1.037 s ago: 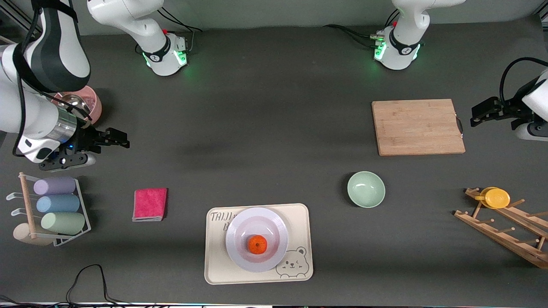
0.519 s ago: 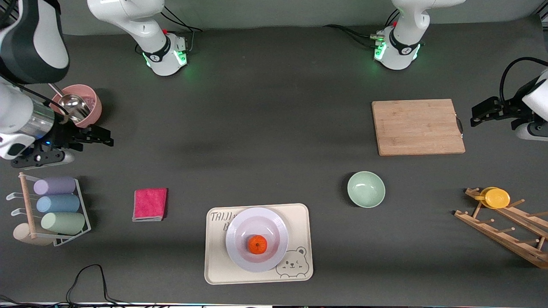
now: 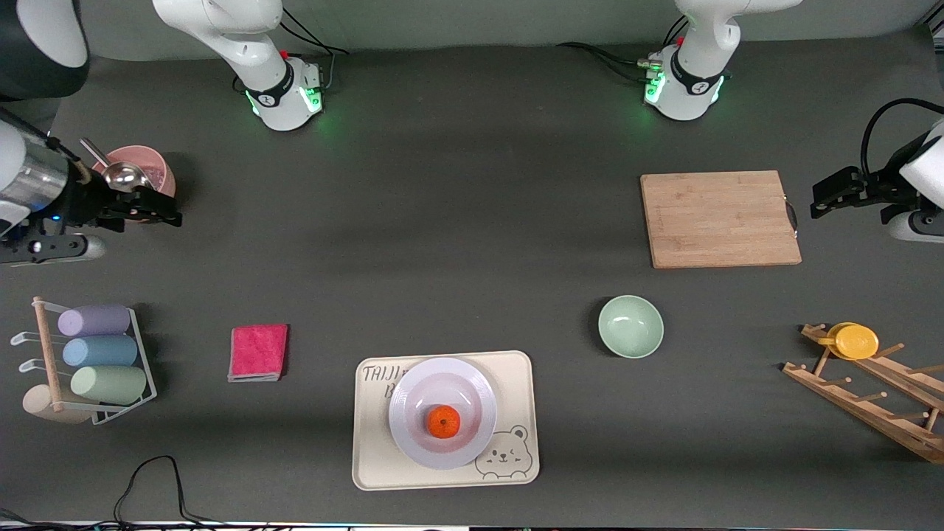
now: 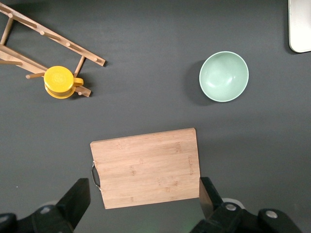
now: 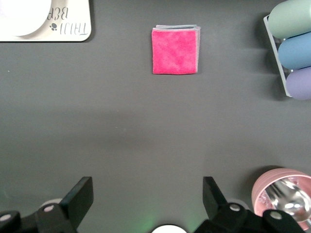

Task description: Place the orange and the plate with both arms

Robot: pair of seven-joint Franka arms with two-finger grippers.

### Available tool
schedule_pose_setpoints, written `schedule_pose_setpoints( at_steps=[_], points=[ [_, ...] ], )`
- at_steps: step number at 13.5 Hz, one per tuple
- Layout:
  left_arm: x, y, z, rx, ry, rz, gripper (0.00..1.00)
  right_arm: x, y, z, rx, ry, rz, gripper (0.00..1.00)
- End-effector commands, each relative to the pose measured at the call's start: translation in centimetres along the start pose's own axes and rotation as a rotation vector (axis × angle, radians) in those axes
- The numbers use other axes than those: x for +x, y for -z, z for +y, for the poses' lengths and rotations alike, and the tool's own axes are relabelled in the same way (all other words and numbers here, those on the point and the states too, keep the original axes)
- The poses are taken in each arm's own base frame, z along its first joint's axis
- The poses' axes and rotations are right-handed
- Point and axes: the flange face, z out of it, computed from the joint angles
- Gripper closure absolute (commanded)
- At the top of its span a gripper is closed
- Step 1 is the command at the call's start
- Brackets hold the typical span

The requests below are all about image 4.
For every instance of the wooden mug rack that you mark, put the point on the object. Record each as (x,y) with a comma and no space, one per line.
(58,38)

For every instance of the cream bear print tray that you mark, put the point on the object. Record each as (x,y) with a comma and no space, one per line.
(300,24)

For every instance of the yellow mug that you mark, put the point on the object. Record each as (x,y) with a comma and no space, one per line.
(58,78)

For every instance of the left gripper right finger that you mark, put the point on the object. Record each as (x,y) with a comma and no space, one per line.
(218,218)

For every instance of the wooden cutting board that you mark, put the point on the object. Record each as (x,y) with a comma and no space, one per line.
(145,170)

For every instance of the pale green bowl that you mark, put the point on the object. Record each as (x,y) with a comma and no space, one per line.
(223,76)

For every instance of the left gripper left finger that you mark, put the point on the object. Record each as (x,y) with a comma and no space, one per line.
(73,201)

